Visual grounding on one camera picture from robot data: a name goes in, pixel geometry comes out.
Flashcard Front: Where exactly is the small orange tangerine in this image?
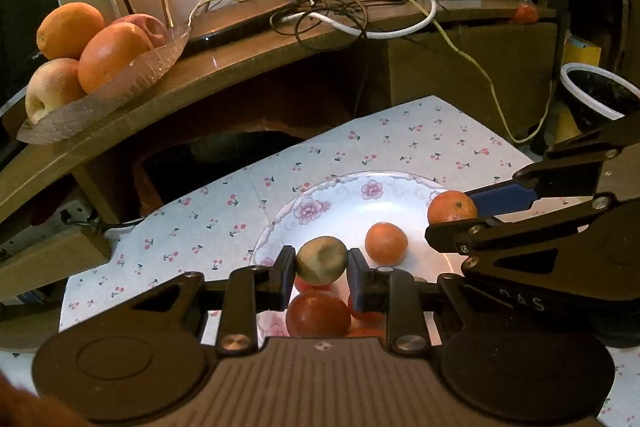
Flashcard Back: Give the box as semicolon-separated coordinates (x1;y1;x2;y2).
427;191;478;225
347;327;385;339

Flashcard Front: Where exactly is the brown green kiwi fruit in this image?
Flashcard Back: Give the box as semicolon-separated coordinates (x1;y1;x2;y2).
296;236;347;285

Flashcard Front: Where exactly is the red tomato with stem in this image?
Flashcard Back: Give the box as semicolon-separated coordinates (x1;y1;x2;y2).
285;291;352;338

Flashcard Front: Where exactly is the large dark red tomato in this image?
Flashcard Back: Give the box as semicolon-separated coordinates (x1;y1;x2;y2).
294;275;334;293

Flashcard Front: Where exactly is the white floral porcelain plate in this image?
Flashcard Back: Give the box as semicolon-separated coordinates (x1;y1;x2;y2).
253;171;463;283

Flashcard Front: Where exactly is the cherry print tablecloth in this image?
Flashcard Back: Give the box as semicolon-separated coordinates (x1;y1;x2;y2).
58;94;640;427

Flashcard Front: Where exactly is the black bin white rim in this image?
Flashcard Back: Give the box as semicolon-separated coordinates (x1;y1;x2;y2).
560;62;639;130

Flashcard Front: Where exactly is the glass leaf fruit tray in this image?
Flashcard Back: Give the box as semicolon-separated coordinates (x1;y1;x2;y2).
17;25;191;145

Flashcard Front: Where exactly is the black flat router device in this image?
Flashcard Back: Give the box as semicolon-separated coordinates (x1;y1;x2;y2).
182;0;299;57

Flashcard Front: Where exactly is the red apple on tray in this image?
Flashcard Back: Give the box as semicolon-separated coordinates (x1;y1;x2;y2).
115;13;168;48

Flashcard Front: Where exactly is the large orange on tray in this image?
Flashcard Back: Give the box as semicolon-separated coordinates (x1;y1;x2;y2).
78;22;153;93

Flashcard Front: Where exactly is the yellow apple on tray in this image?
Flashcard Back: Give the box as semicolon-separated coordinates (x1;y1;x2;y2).
25;57;86;124

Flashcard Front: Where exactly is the yellow cable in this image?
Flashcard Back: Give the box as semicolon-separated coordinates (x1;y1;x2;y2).
186;0;554;145

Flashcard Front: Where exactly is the white power cable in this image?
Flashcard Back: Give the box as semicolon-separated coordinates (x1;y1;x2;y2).
278;0;440;40

